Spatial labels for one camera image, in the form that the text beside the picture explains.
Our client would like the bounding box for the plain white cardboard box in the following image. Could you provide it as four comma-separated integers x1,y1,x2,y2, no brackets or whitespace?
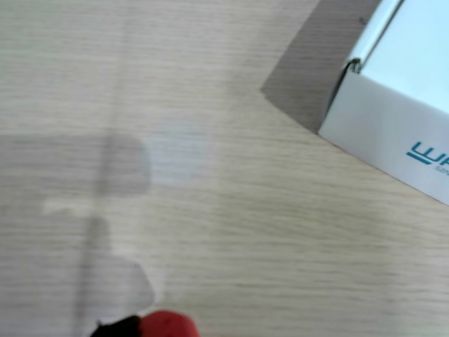
317,0,449,206

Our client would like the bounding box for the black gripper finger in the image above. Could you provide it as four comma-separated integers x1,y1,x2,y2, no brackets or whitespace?
89,314,143,337

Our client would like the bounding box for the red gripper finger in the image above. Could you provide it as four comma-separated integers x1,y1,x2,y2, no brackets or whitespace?
138,310,201,337

